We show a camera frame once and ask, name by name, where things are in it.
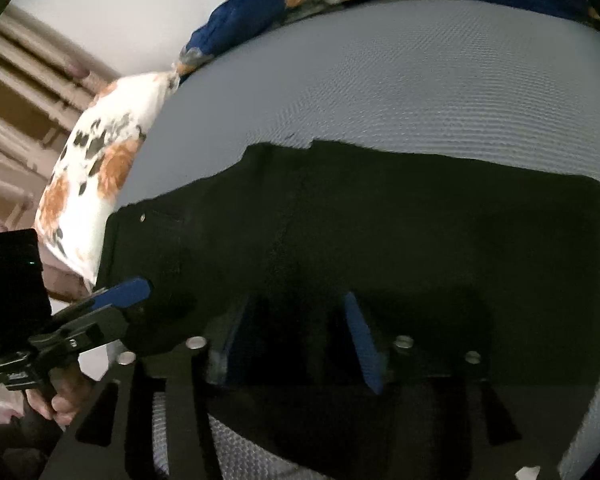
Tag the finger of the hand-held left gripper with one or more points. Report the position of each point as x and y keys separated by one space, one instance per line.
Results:
x=122 y=294

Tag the black pants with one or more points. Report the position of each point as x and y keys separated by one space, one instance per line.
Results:
x=405 y=220

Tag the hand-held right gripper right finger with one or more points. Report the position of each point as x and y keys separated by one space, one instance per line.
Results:
x=365 y=345

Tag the white floral pillow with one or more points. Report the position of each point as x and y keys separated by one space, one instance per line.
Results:
x=105 y=160

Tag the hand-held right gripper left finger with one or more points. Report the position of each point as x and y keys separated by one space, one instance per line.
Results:
x=237 y=340

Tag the brown cloth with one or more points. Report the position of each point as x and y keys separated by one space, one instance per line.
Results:
x=65 y=285

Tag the grey mesh bed sheet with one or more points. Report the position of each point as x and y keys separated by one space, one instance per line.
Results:
x=380 y=85

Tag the person's left hand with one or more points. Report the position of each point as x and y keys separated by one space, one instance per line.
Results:
x=70 y=395

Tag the navy floral pillow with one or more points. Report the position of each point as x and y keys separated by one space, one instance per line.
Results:
x=240 y=20

